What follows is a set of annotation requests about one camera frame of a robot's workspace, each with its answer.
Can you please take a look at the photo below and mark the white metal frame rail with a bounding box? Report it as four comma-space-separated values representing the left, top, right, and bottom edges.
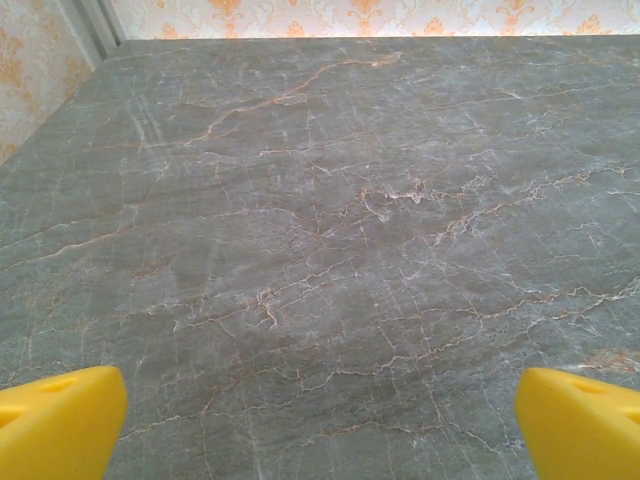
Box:
74, 0, 126, 71

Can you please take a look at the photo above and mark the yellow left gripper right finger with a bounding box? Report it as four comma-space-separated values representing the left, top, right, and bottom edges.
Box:
517, 366, 640, 480

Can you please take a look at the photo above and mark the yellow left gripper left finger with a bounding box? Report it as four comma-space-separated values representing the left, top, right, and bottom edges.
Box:
0, 364, 127, 480

